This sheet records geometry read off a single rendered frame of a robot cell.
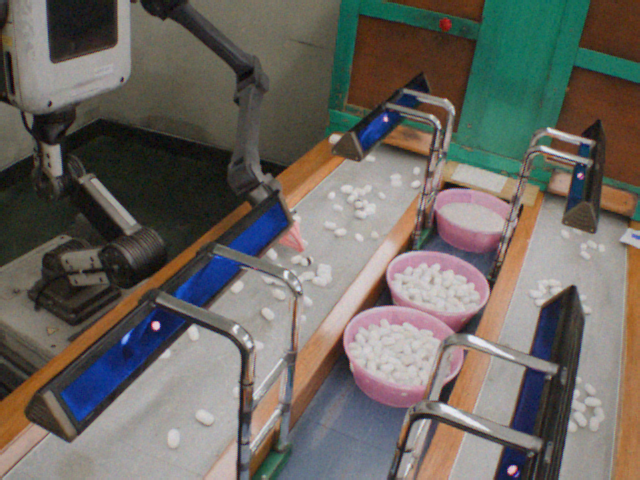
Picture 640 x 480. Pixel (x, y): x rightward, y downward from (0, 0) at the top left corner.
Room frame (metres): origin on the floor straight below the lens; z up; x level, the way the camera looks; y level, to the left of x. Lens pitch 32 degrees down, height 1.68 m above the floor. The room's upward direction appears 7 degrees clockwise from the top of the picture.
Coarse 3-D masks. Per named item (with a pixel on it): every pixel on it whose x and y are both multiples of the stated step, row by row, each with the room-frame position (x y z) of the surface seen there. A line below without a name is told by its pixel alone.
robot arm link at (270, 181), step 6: (252, 162) 1.49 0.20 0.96; (252, 168) 1.47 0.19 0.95; (258, 168) 1.49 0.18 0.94; (258, 174) 1.47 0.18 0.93; (270, 174) 1.57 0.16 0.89; (228, 180) 1.48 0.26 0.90; (258, 180) 1.46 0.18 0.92; (264, 180) 1.52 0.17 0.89; (270, 180) 1.54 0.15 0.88; (276, 180) 1.55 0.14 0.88; (246, 186) 1.50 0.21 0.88; (252, 186) 1.46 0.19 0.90; (270, 186) 1.51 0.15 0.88; (276, 186) 1.53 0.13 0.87; (240, 192) 1.46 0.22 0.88; (270, 192) 1.50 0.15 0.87
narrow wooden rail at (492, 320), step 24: (528, 216) 1.76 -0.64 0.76; (528, 240) 1.61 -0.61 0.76; (504, 264) 1.46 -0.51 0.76; (504, 288) 1.34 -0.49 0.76; (504, 312) 1.24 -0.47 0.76; (480, 336) 1.14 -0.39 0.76; (480, 360) 1.05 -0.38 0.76; (456, 384) 0.97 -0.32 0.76; (480, 384) 0.98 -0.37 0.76; (456, 432) 0.84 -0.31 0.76; (432, 456) 0.77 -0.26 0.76
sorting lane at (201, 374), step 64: (320, 192) 1.78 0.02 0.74; (384, 192) 1.84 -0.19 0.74; (320, 256) 1.42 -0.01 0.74; (256, 320) 1.13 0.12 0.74; (320, 320) 1.16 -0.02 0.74; (192, 384) 0.90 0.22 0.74; (256, 384) 0.93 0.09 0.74; (64, 448) 0.69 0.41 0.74; (128, 448) 0.72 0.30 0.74; (192, 448) 0.74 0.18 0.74
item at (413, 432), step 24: (456, 336) 0.70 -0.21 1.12; (504, 360) 0.66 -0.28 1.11; (528, 360) 0.66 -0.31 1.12; (432, 384) 0.69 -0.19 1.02; (432, 408) 0.55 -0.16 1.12; (456, 408) 0.55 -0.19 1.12; (408, 432) 0.55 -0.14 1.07; (480, 432) 0.52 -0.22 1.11; (504, 432) 0.52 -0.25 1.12; (408, 456) 0.55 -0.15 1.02; (528, 456) 0.50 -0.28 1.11
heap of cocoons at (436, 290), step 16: (416, 272) 1.40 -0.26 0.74; (432, 272) 1.41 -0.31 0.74; (448, 272) 1.42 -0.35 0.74; (400, 288) 1.32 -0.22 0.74; (416, 288) 1.32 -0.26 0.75; (432, 288) 1.34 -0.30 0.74; (448, 288) 1.36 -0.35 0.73; (464, 288) 1.35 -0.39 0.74; (432, 304) 1.27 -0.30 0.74; (448, 304) 1.27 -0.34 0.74; (464, 304) 1.30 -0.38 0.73; (464, 320) 1.23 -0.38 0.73
